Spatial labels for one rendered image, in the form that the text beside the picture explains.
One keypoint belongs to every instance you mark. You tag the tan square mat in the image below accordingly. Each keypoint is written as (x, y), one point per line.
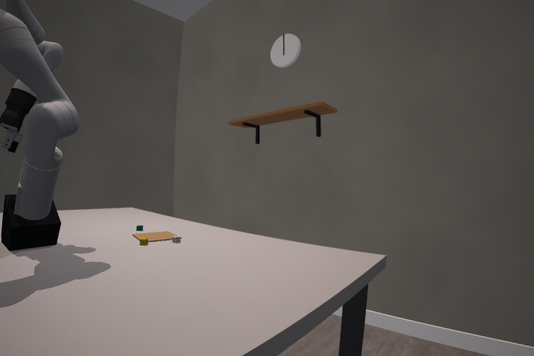
(155, 236)

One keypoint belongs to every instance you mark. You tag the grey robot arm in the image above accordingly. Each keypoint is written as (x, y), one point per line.
(46, 122)

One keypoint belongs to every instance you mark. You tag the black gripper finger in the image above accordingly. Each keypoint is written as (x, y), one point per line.
(10, 135)
(15, 143)

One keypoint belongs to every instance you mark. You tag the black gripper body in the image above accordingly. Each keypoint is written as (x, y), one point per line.
(19, 103)

